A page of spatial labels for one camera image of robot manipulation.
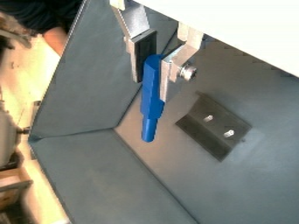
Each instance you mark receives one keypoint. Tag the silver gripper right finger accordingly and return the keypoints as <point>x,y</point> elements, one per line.
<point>176,68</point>

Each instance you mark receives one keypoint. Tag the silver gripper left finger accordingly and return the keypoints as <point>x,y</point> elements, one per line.
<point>139,35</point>

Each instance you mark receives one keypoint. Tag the blue hexagonal peg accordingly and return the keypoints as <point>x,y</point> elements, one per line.
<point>152,105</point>

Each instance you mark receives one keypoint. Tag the person in background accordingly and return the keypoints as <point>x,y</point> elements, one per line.
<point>47,17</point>

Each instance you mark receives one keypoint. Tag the black angle bracket fixture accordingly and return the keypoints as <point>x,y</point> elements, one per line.
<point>214,126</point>

